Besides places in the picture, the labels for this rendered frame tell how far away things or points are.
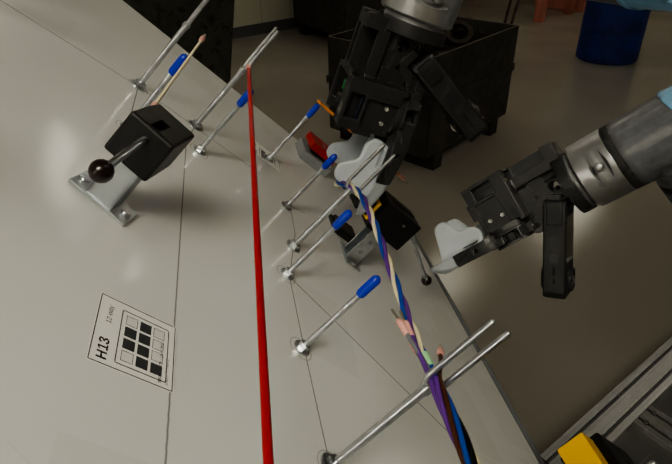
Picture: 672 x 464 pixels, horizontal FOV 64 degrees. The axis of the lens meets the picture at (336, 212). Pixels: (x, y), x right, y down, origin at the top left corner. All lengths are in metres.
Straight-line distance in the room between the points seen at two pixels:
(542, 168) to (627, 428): 1.15
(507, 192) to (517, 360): 1.48
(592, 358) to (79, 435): 2.01
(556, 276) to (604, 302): 1.79
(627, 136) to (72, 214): 0.50
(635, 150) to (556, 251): 0.13
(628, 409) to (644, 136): 1.21
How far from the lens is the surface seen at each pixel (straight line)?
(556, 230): 0.64
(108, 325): 0.32
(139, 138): 0.35
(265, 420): 0.22
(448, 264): 0.68
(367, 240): 0.65
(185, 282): 0.39
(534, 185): 0.65
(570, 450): 0.56
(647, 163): 0.61
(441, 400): 0.32
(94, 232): 0.37
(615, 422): 1.69
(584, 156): 0.62
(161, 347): 0.33
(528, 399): 1.97
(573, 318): 2.31
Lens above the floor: 1.45
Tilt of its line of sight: 31 degrees down
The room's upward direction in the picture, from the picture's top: 1 degrees counter-clockwise
